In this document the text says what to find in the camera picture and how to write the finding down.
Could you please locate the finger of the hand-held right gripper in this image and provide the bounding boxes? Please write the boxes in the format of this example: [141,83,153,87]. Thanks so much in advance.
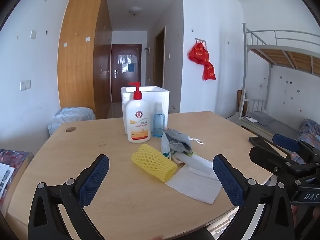
[249,137,320,178]
[272,134,320,164]

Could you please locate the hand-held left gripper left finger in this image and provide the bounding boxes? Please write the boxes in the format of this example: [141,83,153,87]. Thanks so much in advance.
[28,154,110,240]

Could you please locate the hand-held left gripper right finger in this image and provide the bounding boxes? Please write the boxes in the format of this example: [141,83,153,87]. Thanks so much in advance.
[212,154,295,240]

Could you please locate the white foam sheet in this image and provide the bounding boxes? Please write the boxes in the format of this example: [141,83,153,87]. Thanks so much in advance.
[165,166,223,204]

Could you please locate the green tissue pack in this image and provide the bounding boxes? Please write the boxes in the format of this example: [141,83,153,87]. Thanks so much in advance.
[168,150,195,164]

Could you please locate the yellow foam net sleeve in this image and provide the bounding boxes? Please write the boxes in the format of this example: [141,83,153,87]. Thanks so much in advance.
[131,144,178,183]

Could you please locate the grey sock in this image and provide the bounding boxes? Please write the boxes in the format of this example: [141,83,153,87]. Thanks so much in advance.
[164,129,193,154]

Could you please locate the blue face mask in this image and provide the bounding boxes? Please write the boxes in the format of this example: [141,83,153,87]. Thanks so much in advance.
[161,131,204,159]

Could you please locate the white foam box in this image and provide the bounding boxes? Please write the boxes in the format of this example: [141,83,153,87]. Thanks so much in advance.
[121,86,170,133]

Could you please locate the patterned blanket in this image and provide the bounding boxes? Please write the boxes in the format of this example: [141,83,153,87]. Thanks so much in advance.
[296,119,320,145]

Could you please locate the grey cloth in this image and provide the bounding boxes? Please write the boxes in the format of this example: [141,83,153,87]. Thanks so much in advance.
[246,111,274,126]

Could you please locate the leaning wooden board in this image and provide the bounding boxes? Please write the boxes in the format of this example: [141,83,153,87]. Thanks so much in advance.
[236,89,250,117]

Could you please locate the light blue cloth bundle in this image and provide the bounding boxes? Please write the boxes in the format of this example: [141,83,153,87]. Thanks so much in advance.
[47,107,96,137]

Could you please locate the white lotion pump bottle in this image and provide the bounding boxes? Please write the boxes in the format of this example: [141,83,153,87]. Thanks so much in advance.
[125,82,152,144]

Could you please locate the red patterned printed box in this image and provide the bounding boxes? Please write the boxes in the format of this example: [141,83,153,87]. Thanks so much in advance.
[0,149,34,205]

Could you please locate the blue spray bottle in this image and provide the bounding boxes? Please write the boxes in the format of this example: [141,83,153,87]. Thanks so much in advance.
[152,102,165,138]

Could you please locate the grey metal bunk bed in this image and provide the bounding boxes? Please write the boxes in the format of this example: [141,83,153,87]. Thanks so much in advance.
[239,23,320,140]

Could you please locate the brown entrance door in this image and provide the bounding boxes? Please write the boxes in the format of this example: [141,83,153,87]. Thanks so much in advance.
[111,44,142,104]

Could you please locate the red printed bag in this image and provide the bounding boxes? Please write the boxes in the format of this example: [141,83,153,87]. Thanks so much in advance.
[202,61,217,81]
[188,41,209,64]

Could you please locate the door notice papers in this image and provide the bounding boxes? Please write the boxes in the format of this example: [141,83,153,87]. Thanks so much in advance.
[117,54,137,72]

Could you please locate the wooden wardrobe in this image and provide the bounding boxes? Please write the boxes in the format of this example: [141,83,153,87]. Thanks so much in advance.
[57,0,113,119]

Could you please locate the brown side door frame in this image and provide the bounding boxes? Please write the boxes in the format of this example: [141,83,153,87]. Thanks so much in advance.
[153,27,166,88]

